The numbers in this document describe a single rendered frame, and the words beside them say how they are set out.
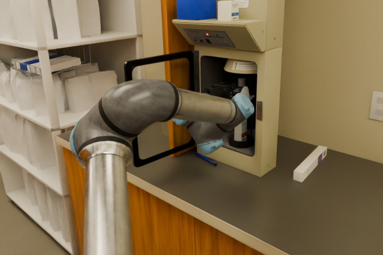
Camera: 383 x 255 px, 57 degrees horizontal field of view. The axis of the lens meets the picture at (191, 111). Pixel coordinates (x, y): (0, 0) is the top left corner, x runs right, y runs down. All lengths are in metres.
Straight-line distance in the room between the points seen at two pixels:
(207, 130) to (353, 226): 0.51
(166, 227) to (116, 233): 0.76
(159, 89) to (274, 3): 0.60
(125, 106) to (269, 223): 0.60
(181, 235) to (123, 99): 0.75
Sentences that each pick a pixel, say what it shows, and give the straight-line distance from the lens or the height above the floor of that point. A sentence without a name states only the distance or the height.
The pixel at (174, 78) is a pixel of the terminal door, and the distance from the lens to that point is 1.33.
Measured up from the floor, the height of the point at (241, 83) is 1.27.
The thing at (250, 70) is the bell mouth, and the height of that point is 1.33.
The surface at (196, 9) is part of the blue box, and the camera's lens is 1.22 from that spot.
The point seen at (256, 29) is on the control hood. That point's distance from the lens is 1.14.
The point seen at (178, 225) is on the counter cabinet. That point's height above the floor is 0.80.
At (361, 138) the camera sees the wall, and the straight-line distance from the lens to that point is 1.61.
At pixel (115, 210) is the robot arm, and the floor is 1.23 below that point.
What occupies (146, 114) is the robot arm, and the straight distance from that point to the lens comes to 0.74.
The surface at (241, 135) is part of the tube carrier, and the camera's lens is 1.38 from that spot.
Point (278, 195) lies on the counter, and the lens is 1.26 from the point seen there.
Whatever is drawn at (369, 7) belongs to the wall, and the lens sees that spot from 1.51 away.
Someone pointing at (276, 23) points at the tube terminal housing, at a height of 1.50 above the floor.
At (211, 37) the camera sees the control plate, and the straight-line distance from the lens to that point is 1.24.
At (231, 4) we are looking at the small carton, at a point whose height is 1.56.
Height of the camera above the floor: 1.60
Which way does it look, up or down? 19 degrees down
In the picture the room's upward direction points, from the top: 2 degrees counter-clockwise
